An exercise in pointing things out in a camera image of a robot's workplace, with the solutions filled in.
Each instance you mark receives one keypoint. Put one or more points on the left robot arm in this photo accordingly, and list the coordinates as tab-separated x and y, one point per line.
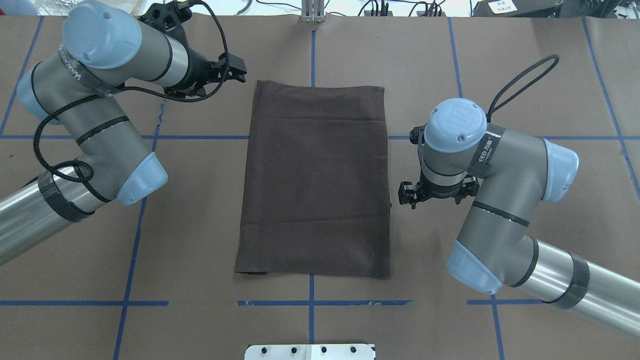
90	151

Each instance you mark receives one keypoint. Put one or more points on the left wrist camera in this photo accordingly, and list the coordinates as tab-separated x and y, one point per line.
169	18

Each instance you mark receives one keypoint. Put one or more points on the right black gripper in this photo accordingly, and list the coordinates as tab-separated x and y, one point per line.
442	192

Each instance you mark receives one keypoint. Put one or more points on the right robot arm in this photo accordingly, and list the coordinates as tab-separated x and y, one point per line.
508	173

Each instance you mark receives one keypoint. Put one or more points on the dark brown t-shirt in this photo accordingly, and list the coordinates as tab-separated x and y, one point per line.
316	197

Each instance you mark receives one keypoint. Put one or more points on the black box white label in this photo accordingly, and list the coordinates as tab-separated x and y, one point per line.
517	9

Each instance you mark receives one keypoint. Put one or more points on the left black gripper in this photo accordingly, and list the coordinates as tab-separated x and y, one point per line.
198	70

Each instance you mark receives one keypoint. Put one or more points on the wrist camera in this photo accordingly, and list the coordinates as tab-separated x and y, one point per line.
169	18
417	135

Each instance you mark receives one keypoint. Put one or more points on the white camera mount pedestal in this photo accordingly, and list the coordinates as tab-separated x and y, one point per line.
327	351

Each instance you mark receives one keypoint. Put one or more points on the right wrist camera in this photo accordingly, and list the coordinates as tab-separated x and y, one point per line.
417	135

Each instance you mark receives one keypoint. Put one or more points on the aluminium frame post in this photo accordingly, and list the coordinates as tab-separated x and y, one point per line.
313	11

